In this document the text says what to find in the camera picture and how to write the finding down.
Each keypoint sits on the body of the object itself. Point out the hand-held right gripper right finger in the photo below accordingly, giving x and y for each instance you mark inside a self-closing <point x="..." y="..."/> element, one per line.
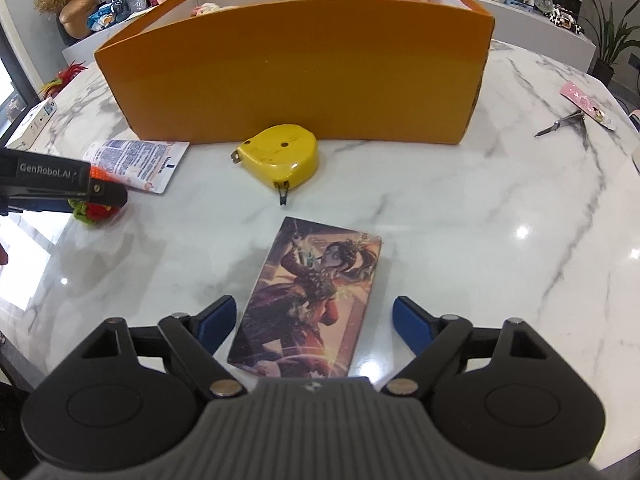
<point x="415" y="322"/>

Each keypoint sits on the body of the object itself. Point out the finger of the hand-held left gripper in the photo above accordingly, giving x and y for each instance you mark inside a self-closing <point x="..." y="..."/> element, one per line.
<point x="107" y="194"/>

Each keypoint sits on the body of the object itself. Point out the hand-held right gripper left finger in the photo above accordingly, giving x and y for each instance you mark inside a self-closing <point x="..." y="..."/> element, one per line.
<point x="220" y="320"/>

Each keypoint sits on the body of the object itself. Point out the crocheted strawberry toy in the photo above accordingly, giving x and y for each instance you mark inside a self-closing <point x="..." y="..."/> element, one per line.
<point x="97" y="215"/>

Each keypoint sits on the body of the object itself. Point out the illustrated card box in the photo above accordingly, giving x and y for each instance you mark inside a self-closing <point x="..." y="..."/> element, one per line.
<point x="305" y="300"/>

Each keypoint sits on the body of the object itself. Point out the orange cardboard box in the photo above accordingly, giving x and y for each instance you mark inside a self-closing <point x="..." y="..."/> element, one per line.
<point x="300" y="70"/>

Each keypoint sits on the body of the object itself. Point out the white printed pouch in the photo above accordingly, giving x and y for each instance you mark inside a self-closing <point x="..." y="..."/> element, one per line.
<point x="140" y="160"/>

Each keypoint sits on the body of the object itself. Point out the white flat box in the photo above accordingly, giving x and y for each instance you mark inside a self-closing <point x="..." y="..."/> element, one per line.
<point x="32" y="122"/>

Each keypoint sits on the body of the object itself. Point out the glass sliding door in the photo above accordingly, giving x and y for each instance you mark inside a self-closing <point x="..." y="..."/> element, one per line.
<point x="7" y="90"/>

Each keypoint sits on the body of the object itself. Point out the red feather toy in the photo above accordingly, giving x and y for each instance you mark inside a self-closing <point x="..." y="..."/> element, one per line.
<point x="67" y="72"/>

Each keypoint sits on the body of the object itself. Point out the gold vase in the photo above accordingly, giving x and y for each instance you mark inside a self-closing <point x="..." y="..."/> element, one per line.
<point x="77" y="15"/>

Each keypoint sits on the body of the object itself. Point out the blue snack bag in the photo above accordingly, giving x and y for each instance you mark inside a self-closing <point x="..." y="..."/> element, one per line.
<point x="102" y="16"/>

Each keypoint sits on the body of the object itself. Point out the yellow tape measure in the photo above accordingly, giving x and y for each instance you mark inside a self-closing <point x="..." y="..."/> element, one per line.
<point x="280" y="155"/>

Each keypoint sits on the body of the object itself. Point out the scissors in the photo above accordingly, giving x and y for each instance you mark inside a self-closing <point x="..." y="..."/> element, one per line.
<point x="565" y="122"/>

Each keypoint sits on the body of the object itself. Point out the pink card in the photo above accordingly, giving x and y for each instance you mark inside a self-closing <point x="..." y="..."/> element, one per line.
<point x="575" y="92"/>

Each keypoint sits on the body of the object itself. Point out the potted green plant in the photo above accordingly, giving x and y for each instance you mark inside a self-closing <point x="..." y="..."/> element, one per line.
<point x="612" y="35"/>

